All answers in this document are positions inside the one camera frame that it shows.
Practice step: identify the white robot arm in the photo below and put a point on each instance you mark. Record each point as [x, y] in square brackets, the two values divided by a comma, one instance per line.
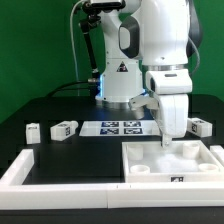
[148, 44]

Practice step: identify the white U-shaped obstacle fence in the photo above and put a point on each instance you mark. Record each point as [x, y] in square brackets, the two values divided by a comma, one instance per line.
[16, 195]

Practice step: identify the white square tabletop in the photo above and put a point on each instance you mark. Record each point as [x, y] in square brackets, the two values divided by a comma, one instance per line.
[183, 161]

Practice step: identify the white marker base plate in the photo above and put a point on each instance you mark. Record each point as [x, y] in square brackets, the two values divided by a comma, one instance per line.
[120, 128]

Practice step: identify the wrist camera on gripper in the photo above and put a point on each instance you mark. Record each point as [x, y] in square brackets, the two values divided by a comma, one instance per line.
[138, 103]

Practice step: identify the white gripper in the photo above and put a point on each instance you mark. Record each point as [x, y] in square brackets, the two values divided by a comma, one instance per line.
[171, 116]

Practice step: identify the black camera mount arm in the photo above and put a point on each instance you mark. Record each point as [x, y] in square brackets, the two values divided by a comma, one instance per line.
[93, 8]

